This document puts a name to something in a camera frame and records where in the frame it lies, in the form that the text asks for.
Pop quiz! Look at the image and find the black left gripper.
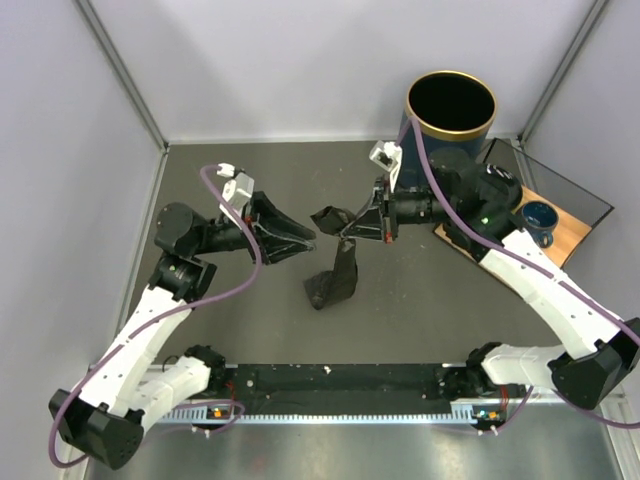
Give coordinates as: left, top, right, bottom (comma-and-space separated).
193, 191, 316, 266

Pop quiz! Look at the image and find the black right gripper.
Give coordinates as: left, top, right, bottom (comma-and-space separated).
341, 175, 452, 245

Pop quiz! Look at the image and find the black trash bag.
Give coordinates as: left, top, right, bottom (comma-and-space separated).
303, 206, 358, 310

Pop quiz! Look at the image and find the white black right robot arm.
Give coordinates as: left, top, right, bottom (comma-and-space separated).
340, 142, 639, 411

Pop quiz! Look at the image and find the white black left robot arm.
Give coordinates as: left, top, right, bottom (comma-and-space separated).
48, 191, 316, 470

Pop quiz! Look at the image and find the dark blue gold-rimmed trash bin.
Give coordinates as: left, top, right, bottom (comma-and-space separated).
396, 70, 497, 188

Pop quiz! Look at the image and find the black round plate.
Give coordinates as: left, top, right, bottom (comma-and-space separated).
474, 164, 523, 219

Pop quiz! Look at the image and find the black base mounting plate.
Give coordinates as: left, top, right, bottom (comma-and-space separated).
199, 363, 501, 415

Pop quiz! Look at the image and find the blue ceramic mug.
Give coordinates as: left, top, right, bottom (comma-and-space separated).
519, 201, 559, 249

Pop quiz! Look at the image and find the wooden shelf with glass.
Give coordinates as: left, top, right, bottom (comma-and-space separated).
432, 137, 615, 271

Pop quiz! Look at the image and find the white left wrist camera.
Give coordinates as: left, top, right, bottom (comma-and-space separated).
216, 163, 254, 224

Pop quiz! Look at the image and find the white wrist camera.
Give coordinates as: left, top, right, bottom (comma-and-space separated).
216, 163, 254, 224
369, 141, 403, 191

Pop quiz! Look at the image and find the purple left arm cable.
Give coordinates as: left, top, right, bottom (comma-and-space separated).
47, 163, 264, 469

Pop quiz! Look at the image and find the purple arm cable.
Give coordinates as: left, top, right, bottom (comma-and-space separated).
47, 163, 264, 469
397, 118, 640, 434

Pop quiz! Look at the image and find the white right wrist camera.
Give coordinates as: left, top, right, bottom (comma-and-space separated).
369, 141, 403, 191

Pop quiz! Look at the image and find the aluminium frame rail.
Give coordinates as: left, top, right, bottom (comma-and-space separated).
79, 360, 627, 405

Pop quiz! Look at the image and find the grey slotted cable duct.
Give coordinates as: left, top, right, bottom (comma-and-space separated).
159, 403, 504, 426

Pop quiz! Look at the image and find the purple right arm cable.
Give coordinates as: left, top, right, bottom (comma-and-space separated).
397, 118, 640, 434

